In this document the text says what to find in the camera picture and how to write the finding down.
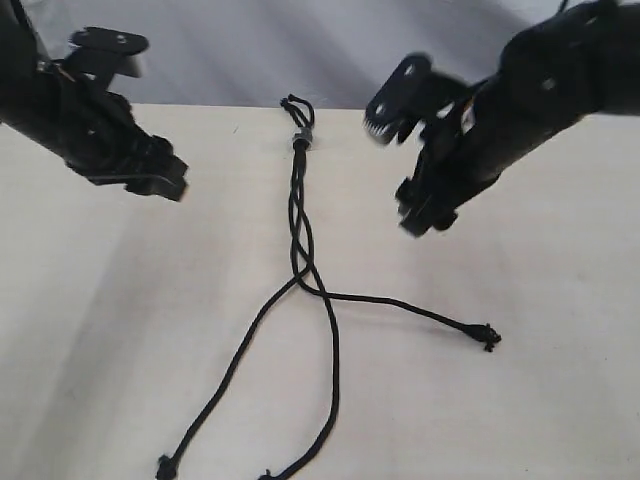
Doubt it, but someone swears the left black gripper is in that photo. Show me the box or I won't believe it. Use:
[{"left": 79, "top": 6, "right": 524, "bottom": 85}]
[{"left": 29, "top": 59, "right": 188, "bottom": 202}]

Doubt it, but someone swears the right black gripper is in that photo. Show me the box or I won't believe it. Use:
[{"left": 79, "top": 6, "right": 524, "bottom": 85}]
[{"left": 395, "top": 64, "right": 590, "bottom": 236}]

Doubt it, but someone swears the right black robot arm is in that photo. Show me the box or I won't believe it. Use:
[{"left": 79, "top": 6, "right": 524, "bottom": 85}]
[{"left": 396, "top": 1, "right": 639, "bottom": 237}]

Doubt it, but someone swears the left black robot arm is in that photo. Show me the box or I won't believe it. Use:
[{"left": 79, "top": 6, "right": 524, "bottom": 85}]
[{"left": 1, "top": 1, "right": 188, "bottom": 201}]

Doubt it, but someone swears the grey backdrop cloth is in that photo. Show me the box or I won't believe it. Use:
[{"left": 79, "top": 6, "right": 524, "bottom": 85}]
[{"left": 24, "top": 0, "right": 640, "bottom": 114}]

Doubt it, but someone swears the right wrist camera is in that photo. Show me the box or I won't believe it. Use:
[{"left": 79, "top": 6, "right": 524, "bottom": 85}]
[{"left": 363, "top": 52, "right": 471, "bottom": 145}]

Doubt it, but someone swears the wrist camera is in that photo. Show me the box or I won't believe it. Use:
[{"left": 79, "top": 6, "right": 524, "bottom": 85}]
[
  {"left": 363, "top": 52, "right": 471, "bottom": 145},
  {"left": 62, "top": 26, "right": 150, "bottom": 89}
]

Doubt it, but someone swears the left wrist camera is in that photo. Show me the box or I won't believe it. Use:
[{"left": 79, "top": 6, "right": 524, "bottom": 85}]
[{"left": 62, "top": 26, "right": 150, "bottom": 89}]

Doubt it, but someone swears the silver metal ferrule collar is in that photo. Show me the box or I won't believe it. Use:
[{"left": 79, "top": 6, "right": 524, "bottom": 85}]
[{"left": 292, "top": 128, "right": 313, "bottom": 151}]

